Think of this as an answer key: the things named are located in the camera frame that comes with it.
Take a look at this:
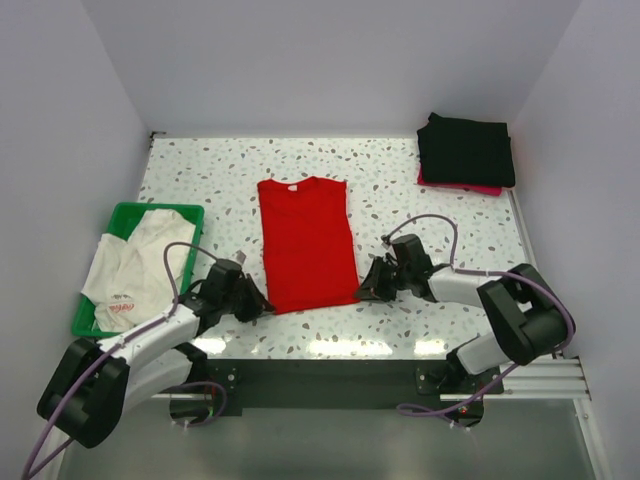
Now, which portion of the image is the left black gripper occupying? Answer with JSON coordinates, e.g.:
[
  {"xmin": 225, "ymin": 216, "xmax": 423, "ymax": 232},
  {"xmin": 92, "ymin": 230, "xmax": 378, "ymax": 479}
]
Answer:
[{"xmin": 220, "ymin": 273, "xmax": 275, "ymax": 323}]

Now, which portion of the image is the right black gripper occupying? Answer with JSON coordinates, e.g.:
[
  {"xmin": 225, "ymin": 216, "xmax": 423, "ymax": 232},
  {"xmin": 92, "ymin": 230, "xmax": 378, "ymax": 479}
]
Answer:
[{"xmin": 352, "ymin": 256, "xmax": 411, "ymax": 303}]

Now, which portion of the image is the red t shirt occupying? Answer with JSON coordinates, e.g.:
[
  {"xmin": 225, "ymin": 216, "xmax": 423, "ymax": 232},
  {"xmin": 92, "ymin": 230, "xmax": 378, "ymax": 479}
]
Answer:
[{"xmin": 257, "ymin": 176, "xmax": 359, "ymax": 315}]

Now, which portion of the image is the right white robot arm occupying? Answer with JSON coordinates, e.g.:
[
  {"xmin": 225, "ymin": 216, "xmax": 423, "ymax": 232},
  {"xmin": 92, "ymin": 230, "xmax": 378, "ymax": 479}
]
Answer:
[{"xmin": 355, "ymin": 234, "xmax": 575, "ymax": 393}]

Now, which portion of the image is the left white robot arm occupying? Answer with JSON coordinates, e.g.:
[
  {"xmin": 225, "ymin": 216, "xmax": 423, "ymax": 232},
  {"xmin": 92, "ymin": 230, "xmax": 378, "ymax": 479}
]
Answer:
[{"xmin": 37, "ymin": 260, "xmax": 275, "ymax": 448}]

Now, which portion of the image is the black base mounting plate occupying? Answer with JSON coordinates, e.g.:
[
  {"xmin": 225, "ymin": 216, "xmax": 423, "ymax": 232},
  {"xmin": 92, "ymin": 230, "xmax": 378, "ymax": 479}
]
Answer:
[{"xmin": 166, "ymin": 359, "xmax": 500, "ymax": 423}]

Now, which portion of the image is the white t shirt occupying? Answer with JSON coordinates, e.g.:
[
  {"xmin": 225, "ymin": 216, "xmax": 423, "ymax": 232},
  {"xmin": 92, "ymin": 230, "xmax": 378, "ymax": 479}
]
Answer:
[{"xmin": 81, "ymin": 209, "xmax": 196, "ymax": 333}]

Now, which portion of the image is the pink folded t shirt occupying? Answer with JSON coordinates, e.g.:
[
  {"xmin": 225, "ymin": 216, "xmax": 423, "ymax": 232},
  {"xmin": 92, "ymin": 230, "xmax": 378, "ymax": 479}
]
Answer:
[{"xmin": 417, "ymin": 169, "xmax": 503, "ymax": 197}]

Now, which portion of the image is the black folded t shirt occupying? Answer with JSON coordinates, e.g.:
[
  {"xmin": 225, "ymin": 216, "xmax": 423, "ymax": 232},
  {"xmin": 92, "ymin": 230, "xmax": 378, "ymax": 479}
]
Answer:
[{"xmin": 417, "ymin": 113, "xmax": 516, "ymax": 188}]

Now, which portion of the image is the green plastic basket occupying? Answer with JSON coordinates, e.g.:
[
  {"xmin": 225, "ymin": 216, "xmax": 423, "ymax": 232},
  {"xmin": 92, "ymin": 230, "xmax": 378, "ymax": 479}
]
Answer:
[{"xmin": 71, "ymin": 202, "xmax": 205, "ymax": 339}]

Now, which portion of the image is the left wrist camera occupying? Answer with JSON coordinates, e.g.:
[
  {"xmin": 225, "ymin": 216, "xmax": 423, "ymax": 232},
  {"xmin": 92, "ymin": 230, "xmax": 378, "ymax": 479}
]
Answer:
[{"xmin": 235, "ymin": 250, "xmax": 247, "ymax": 265}]

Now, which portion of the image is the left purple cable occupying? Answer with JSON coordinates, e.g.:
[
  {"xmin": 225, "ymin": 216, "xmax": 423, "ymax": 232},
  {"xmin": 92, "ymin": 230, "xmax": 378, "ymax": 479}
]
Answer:
[{"xmin": 20, "ymin": 241, "xmax": 221, "ymax": 480}]

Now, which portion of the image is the aluminium frame rail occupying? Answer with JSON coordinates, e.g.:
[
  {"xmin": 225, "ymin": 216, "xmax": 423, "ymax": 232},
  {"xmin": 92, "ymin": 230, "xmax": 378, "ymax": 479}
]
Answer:
[{"xmin": 439, "ymin": 355, "xmax": 594, "ymax": 401}]

